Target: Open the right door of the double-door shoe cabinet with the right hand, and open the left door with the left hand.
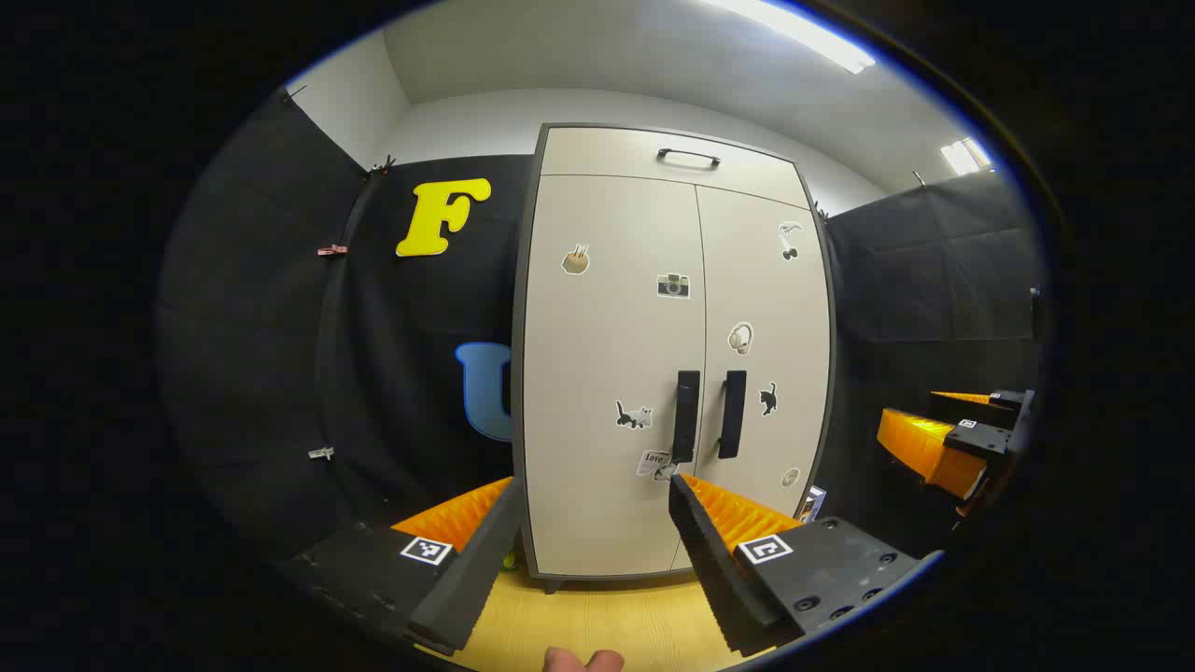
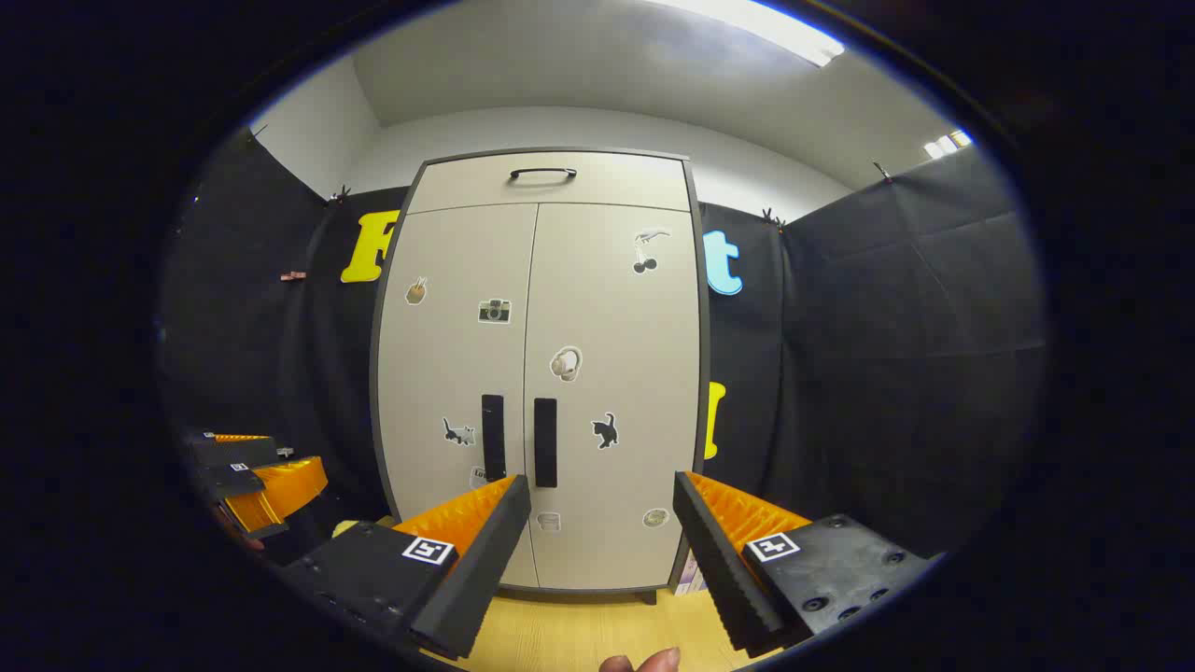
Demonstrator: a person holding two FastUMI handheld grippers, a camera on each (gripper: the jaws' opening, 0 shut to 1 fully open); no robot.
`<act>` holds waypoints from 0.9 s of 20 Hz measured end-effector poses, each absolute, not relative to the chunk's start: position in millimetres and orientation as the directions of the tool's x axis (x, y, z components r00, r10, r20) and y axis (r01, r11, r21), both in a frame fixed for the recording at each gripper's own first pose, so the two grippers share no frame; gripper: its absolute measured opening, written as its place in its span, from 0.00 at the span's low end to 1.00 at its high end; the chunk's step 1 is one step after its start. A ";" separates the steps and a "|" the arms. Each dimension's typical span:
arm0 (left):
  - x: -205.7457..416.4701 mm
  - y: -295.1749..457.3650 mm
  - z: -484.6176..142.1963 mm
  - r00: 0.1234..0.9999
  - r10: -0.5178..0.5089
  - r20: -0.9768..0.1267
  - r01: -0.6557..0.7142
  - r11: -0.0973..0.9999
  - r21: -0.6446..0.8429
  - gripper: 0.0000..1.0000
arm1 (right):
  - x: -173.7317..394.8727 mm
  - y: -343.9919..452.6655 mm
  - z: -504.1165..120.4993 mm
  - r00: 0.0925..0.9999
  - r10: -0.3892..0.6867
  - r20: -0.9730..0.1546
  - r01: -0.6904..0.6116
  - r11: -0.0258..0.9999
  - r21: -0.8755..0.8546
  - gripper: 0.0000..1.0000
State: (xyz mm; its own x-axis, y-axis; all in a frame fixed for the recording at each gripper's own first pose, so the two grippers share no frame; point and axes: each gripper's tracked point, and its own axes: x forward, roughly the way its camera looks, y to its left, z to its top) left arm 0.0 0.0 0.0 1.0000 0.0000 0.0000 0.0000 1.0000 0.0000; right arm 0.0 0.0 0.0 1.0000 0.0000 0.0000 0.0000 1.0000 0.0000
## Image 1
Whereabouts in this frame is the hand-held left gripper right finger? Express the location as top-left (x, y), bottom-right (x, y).
top-left (668, 473), bottom-right (944, 659)

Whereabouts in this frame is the light wooden platform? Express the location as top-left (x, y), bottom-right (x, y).
top-left (425, 560), bottom-right (776, 672)

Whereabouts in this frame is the black door handle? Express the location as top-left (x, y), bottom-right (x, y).
top-left (672, 370), bottom-right (701, 465)
top-left (717, 370), bottom-right (748, 460)

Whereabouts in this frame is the beige double-door shoe cabinet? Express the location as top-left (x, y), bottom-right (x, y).
top-left (511, 121), bottom-right (837, 595)

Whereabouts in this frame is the long ceiling light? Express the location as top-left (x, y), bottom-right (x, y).
top-left (700, 0), bottom-right (877, 76)

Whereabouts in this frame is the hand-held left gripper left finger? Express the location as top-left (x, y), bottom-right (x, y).
top-left (280, 476), bottom-right (526, 656)

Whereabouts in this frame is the small ceiling light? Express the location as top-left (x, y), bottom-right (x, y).
top-left (938, 137), bottom-right (993, 176)

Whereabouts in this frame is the black backdrop cloth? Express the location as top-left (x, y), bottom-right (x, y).
top-left (154, 89), bottom-right (1047, 561)

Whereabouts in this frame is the headphone sticker beige cabinet door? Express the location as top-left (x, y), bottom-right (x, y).
top-left (672, 185), bottom-right (832, 572)

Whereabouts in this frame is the camera sticker beige cabinet door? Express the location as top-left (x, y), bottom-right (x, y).
top-left (523, 175), bottom-right (708, 578)

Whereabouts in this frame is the beige cabinet drawer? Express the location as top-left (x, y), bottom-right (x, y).
top-left (540, 126), bottom-right (811, 210)

